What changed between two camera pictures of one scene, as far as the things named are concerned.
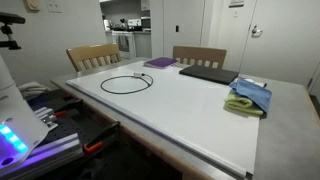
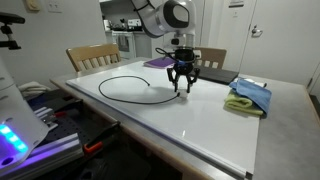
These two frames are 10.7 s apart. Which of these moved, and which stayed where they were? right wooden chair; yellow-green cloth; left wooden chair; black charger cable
Moved: black charger cable
Stayed: right wooden chair; yellow-green cloth; left wooden chair
